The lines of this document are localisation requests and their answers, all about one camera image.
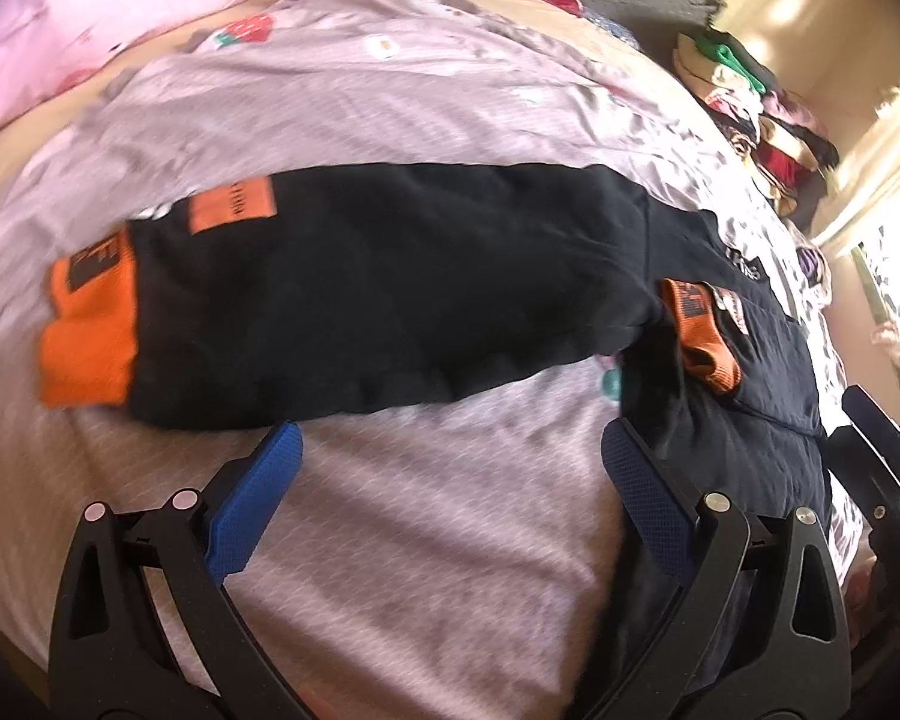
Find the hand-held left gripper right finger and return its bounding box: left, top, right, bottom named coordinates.
left=585, top=416, right=852, bottom=720

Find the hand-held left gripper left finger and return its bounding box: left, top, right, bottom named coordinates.
left=47, top=420, right=316, bottom=720

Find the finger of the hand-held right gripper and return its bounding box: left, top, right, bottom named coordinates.
left=842, top=384, right=900, bottom=524

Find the black garment with orange cuffs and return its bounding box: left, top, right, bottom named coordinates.
left=39, top=161, right=833, bottom=720

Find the pile of folded clothes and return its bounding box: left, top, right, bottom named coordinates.
left=671, top=30, right=841, bottom=230

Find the floral curtain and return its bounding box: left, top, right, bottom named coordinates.
left=847, top=199, right=900, bottom=451

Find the lilac printed bed sheet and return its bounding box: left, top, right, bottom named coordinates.
left=0, top=0, right=878, bottom=720

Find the purple crumpled cloth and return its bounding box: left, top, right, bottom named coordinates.
left=795, top=240, right=833, bottom=308

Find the blue patterned pillow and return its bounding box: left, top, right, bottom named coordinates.
left=581, top=4, right=640, bottom=47

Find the pink quilt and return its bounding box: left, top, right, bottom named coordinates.
left=0, top=0, right=391, bottom=132

